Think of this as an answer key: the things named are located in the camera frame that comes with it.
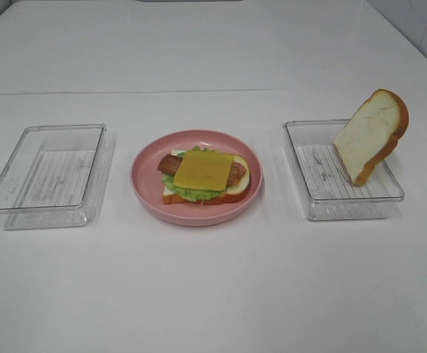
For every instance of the long bacon strip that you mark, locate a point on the long bacon strip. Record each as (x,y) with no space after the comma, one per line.
(170,164)

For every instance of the pink round plate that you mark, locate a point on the pink round plate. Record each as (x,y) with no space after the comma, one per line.
(148,186)

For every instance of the clear left plastic tray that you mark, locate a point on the clear left plastic tray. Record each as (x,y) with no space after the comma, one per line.
(55,177)

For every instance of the bread slice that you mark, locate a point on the bread slice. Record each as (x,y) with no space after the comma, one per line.
(232,193)
(371,134)

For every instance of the green lettuce leaf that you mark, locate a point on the green lettuce leaf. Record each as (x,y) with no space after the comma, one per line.
(190,195)

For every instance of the yellow cheese slice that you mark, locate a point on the yellow cheese slice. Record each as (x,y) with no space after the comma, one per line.
(204,170)

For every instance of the clear right plastic tray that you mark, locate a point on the clear right plastic tray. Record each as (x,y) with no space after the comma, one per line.
(323,186)

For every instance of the clear plastic tray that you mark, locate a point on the clear plastic tray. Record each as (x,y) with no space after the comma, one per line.
(323,186)
(55,177)

